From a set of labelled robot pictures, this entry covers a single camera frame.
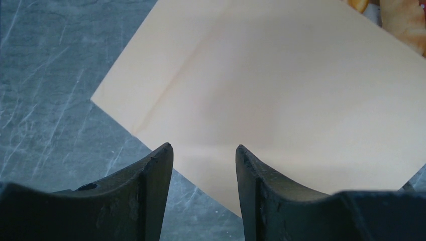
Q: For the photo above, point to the brown paper bag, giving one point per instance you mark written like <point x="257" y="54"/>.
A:
<point x="314" y="89"/>

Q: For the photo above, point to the strawberry pattern tray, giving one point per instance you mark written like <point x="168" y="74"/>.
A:
<point x="373" y="13"/>

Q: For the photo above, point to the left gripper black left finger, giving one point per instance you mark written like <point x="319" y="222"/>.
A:
<point x="126" y="205"/>

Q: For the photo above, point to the braided orange fake bread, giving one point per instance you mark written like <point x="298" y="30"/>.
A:
<point x="358" y="5"/>

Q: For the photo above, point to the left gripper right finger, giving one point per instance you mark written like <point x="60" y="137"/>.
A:
<point x="274" y="207"/>

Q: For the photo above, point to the curved croissant fake bread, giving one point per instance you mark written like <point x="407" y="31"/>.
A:
<point x="405" y="20"/>

